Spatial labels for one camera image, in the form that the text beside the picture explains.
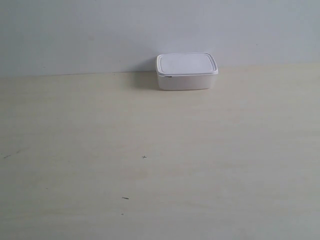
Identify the white lidded plastic container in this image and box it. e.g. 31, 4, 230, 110
156, 52, 219, 91

